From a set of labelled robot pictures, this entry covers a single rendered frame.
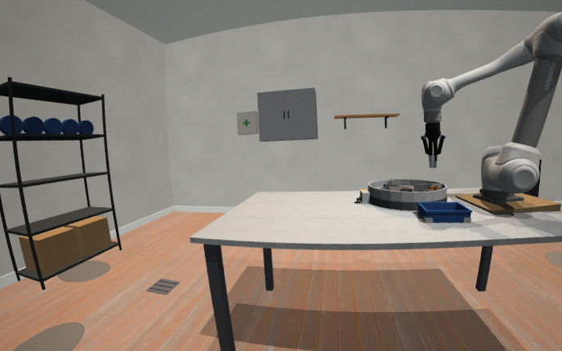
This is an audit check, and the blue crate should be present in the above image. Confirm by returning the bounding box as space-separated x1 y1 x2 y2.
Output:
417 202 471 223

